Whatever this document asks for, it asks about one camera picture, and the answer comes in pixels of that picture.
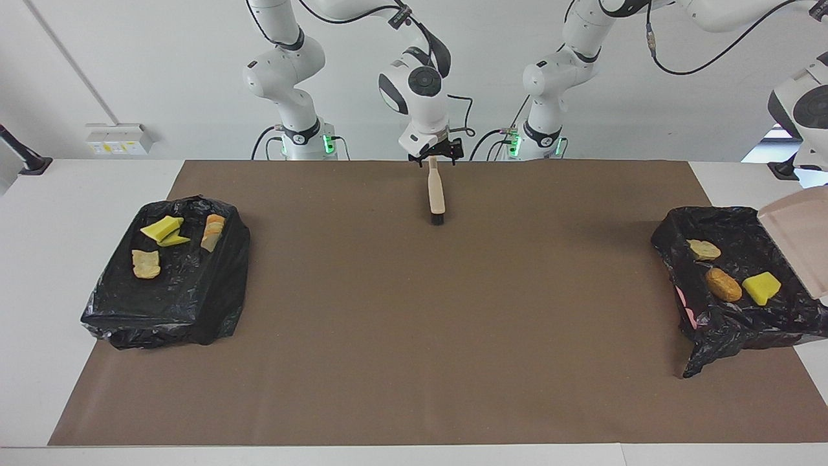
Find beige hand brush black bristles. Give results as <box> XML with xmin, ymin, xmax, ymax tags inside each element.
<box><xmin>428</xmin><ymin>157</ymin><xmax>446</xmax><ymax>227</ymax></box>

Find white wall cable conduit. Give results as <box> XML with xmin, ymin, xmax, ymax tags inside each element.
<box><xmin>25</xmin><ymin>0</ymin><xmax>118</xmax><ymax>126</ymax></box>

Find orange striped foam piece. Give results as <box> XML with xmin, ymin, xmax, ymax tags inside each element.
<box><xmin>201</xmin><ymin>214</ymin><xmax>226</xmax><ymax>253</ymax></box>
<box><xmin>686</xmin><ymin>239</ymin><xmax>722</xmax><ymax>261</ymax></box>

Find pink plastic bin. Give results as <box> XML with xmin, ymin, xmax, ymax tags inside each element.
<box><xmin>675</xmin><ymin>285</ymin><xmax>697</xmax><ymax>328</ymax></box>

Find notched yellow sponge piece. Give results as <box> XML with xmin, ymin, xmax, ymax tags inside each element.
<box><xmin>140</xmin><ymin>216</ymin><xmax>184</xmax><ymax>241</ymax></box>

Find white wall socket box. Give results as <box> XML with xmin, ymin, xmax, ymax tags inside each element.
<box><xmin>85</xmin><ymin>123</ymin><xmax>156</xmax><ymax>156</ymax></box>

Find beige plastic dustpan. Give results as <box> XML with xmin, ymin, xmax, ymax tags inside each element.
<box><xmin>757</xmin><ymin>186</ymin><xmax>828</xmax><ymax>300</ymax></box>

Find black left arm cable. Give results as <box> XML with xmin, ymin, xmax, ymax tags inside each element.
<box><xmin>647</xmin><ymin>0</ymin><xmax>803</xmax><ymax>76</ymax></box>

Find brown cork-like trash piece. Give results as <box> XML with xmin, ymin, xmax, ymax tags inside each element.
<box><xmin>705</xmin><ymin>268</ymin><xmax>743</xmax><ymax>303</ymax></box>

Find black plastic trash bag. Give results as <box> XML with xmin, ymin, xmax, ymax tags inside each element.
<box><xmin>650</xmin><ymin>206</ymin><xmax>828</xmax><ymax>379</ymax></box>
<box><xmin>80</xmin><ymin>196</ymin><xmax>251</xmax><ymax>351</ymax></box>

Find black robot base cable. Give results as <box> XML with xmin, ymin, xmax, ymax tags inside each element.
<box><xmin>251</xmin><ymin>126</ymin><xmax>281</xmax><ymax>161</ymax></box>
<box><xmin>469</xmin><ymin>97</ymin><xmax>526</xmax><ymax>162</ymax></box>

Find brown paper table mat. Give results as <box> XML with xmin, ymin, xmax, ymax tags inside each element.
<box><xmin>49</xmin><ymin>160</ymin><xmax>822</xmax><ymax>447</ymax></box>

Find pale trash piece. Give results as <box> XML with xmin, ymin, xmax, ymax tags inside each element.
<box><xmin>131</xmin><ymin>250</ymin><xmax>161</xmax><ymax>280</ymax></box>

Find black pole stand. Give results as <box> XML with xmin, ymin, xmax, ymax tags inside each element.
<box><xmin>0</xmin><ymin>124</ymin><xmax>53</xmax><ymax>176</ymax></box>

